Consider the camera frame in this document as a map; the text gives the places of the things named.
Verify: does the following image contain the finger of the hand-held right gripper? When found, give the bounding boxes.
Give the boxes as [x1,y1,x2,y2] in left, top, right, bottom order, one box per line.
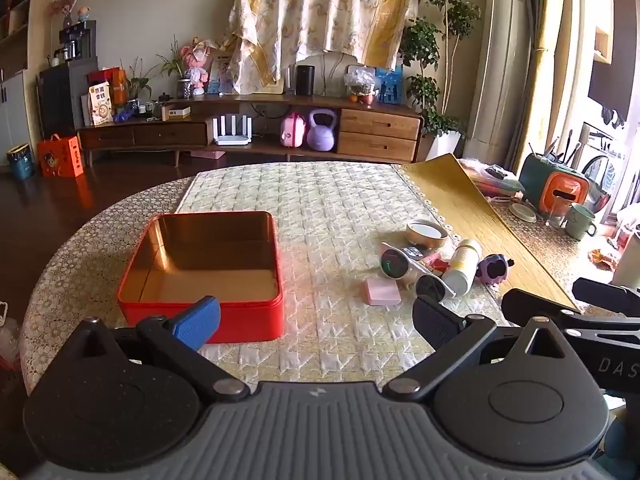
[572,277,640,311]
[501,287,640,347]

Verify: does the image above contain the black fridge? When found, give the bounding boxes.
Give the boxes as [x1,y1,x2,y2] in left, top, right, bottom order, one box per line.
[39,56,98,138]

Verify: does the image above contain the pink toy case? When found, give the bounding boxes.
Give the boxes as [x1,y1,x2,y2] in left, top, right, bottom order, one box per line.
[280,111,307,148]

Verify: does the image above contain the orange snack packet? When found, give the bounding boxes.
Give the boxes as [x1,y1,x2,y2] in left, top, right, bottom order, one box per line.
[590,247,619,271]

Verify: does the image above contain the black coffee machine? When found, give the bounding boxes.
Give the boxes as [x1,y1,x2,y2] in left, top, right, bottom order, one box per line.
[54,21,97,63]

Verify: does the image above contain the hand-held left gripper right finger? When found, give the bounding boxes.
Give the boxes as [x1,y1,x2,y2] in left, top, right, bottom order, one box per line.
[382,294,571,404]

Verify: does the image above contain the grey arched panel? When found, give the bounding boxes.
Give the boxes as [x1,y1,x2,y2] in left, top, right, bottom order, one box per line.
[320,51,363,95]

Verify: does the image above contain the red gift bag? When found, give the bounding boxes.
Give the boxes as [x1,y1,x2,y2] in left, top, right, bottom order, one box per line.
[87,67,128,106]

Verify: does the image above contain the beige curtain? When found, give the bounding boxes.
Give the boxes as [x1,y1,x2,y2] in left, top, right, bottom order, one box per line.
[510,0,573,171]

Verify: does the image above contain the black speaker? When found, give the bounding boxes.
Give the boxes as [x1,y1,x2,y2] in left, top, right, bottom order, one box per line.
[296,65,316,97]

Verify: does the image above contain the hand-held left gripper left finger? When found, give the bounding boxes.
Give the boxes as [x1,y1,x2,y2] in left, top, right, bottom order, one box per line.
[75,296,251,404]

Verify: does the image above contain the white sunglasses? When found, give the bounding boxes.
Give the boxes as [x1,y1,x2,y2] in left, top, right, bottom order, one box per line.
[379,241,457,303]

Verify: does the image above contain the tall potted plant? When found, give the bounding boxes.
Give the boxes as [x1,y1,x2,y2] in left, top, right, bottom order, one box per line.
[400,0,483,161]

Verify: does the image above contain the purple kettlebell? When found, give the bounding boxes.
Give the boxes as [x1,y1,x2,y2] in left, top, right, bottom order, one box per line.
[306,109,337,152]

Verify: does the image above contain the orange gift box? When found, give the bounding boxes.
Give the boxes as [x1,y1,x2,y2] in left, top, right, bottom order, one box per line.
[37,134,85,178]

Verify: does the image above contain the small potted plant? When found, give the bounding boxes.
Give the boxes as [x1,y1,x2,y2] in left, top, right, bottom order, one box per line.
[120,57,161,102]

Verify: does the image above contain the plastic bag of fruit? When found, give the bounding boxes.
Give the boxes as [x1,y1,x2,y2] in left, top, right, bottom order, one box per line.
[344,67,377,106]

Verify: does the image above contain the vase with pink flowers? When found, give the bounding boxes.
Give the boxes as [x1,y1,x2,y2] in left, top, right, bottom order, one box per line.
[47,0,96,31]

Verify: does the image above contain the potted orchid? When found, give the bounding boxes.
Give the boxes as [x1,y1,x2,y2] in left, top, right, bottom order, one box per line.
[157,35,193,100]

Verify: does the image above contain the gold round tin lid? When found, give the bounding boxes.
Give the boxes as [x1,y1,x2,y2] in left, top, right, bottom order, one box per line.
[405,220,449,250]

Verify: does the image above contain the stack of books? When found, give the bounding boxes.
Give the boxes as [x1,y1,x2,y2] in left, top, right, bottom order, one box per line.
[457,157,526,198]

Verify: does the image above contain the floral sheet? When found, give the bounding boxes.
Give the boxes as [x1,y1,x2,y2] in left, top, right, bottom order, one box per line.
[229,0,426,95]

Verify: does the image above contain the cereal box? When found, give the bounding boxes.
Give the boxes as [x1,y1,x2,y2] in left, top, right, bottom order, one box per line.
[89,81,115,127]

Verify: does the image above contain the yellow table mat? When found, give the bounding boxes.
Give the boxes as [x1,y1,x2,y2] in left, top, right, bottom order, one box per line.
[392,154,581,311]

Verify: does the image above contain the green mug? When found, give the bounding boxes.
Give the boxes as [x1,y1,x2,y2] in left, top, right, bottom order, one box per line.
[565,203,598,241]

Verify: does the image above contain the white plastic bag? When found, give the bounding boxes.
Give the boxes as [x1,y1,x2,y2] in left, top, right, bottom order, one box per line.
[0,302,23,367]

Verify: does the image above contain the wooden TV cabinet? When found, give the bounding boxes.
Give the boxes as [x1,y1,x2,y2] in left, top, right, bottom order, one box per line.
[77,95,426,168]

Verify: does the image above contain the white yellow bottle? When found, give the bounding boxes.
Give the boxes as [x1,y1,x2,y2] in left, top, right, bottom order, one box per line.
[441,238,483,295]

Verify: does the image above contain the pink plush doll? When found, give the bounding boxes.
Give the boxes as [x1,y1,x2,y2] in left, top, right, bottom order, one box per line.
[180,37,216,97]

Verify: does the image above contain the red tin box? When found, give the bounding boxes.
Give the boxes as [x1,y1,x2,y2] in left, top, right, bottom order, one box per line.
[117,211,285,345]

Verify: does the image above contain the cream quilted table cloth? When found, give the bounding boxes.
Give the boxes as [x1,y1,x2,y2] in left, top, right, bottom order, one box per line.
[175,161,506,393]

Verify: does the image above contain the blue picture box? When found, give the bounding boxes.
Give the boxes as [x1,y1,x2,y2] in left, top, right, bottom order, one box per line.
[207,52,236,95]

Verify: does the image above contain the white round lid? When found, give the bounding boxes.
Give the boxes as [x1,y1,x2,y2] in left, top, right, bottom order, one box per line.
[510,201,538,223]

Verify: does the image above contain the white standing air conditioner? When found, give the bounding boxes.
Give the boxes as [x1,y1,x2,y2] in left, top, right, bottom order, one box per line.
[465,0,531,171]

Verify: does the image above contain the teal bin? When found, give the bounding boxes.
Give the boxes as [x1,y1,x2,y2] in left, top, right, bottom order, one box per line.
[6,144,36,182]

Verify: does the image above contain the purple toy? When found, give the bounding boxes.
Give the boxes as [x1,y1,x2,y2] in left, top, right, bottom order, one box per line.
[475,254,516,286]

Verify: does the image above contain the green orange utensil holder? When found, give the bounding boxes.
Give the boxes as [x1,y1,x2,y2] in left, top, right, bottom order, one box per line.
[519,130,591,216]

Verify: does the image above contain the small purple pink block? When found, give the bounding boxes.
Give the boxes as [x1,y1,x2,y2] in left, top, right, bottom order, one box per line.
[362,278,402,306]

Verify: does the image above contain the white router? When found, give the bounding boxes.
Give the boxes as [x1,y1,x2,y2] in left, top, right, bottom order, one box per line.
[211,115,256,147]

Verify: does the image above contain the white container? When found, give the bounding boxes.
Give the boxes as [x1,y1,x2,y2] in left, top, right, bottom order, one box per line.
[612,225,640,291]

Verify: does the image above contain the person's right hand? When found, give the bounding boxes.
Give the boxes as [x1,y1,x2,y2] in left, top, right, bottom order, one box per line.
[604,402,640,461]

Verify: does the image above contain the wall shelf unit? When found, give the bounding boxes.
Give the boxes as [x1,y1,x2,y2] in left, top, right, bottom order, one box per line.
[0,0,38,136]

